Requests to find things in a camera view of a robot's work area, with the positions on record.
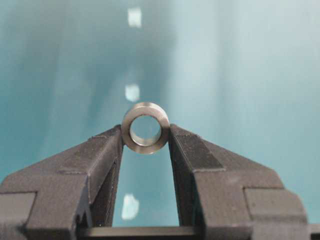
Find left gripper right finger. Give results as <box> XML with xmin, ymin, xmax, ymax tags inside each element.
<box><xmin>168</xmin><ymin>124</ymin><xmax>320</xmax><ymax>240</ymax></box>

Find near white tape mark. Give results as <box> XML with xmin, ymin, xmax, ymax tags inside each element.
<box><xmin>121</xmin><ymin>193</ymin><xmax>140</xmax><ymax>221</ymax></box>

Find silver metal washer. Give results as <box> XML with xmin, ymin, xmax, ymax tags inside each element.
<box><xmin>121</xmin><ymin>102</ymin><xmax>170</xmax><ymax>155</ymax></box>

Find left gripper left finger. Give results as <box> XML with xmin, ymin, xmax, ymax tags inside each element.
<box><xmin>0</xmin><ymin>125</ymin><xmax>123</xmax><ymax>240</ymax></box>

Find far white tape mark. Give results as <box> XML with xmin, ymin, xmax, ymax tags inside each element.
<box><xmin>127</xmin><ymin>7</ymin><xmax>142</xmax><ymax>28</ymax></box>

